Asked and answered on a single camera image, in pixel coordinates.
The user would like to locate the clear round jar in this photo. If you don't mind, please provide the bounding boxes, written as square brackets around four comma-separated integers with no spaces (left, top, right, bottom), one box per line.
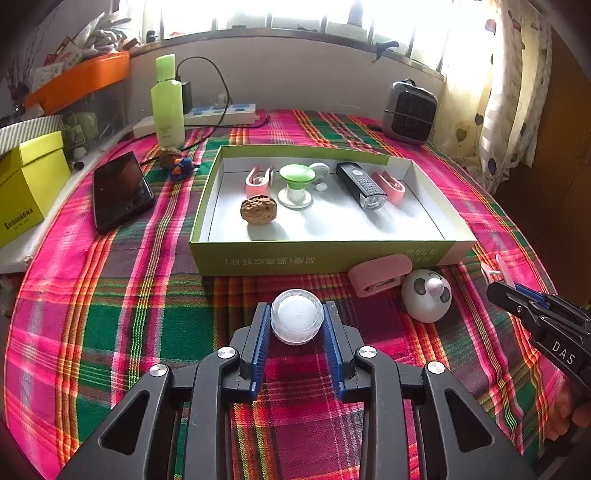
[270,288,326,344]

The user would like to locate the striped box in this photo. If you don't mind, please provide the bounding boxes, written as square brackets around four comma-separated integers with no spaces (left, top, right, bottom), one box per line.
[0,114,63,153]

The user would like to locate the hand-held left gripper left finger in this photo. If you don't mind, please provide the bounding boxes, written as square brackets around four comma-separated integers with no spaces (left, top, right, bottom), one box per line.
[55,302,273,480]

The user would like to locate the pale egg-shaped gadget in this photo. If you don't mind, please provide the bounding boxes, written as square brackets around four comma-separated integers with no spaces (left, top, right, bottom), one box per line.
[308,162,331,192]

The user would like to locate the orange tray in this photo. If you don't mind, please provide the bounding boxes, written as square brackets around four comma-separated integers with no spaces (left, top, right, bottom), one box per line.
[25,51,131,114]

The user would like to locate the black bike light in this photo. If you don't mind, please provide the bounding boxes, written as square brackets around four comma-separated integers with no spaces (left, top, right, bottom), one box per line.
[335,161,387,212]

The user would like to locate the clear plastic container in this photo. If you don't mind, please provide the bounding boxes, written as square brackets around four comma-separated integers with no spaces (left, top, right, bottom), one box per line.
[60,90,130,162]

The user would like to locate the window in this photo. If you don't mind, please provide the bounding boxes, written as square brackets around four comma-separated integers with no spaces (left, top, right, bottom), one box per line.
[143,0,499,75]

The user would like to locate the pink rectangular holder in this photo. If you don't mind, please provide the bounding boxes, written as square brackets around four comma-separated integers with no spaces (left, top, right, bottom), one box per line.
[348,253,413,298]

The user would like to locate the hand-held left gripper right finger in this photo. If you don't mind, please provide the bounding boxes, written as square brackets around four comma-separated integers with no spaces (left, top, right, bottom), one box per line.
[322,301,539,480]

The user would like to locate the person's right hand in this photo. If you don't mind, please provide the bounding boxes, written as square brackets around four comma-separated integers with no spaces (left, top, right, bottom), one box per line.
[547,390,591,441]

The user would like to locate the white power strip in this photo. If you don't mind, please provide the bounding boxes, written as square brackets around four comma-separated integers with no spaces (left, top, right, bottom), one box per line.
[133,102,257,138]

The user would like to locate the black smartphone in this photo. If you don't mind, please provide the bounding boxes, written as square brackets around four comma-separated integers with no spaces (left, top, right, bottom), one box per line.
[92,151,155,235]

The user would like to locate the green plastic bottle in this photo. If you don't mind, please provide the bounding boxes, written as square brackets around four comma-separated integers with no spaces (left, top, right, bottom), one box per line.
[150,54,185,149]

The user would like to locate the brown wooden cabinet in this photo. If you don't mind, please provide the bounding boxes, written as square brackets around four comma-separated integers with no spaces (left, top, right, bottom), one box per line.
[494,28,591,296]

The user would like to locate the yellow-green cardboard box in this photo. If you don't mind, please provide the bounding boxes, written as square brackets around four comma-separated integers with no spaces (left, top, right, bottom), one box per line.
[0,131,72,250]

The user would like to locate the black power cable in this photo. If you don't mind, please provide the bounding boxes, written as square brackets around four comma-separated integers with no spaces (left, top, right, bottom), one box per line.
[139,56,232,164]

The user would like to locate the plaid tablecloth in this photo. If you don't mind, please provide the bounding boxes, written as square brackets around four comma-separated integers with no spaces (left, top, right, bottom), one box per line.
[4,108,573,480]

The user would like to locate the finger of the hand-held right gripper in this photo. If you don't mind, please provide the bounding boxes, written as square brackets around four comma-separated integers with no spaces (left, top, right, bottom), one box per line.
[512,285,591,333]
[487,281,550,333]

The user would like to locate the panda face ball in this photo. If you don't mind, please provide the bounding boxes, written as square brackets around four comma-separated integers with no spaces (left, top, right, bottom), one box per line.
[401,269,452,323]

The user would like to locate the heart print curtain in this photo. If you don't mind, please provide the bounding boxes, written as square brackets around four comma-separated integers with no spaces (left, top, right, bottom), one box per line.
[475,0,555,195]

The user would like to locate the green shallow cardboard box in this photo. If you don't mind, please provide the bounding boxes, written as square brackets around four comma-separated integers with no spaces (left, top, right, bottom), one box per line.
[189,145,478,277]

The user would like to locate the green-topped white suction stand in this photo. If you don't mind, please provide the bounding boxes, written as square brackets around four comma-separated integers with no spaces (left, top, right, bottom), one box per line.
[277,164,315,210]

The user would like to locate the grey small heater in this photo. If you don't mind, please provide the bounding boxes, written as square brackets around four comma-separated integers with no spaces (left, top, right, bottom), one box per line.
[382,79,438,146]

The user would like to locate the pile of papers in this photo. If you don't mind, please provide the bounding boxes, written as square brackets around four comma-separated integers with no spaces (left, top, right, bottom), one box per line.
[28,11,139,70]

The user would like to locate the blue toy figure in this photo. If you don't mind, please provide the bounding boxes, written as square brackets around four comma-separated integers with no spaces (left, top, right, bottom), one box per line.
[170,158,199,182]

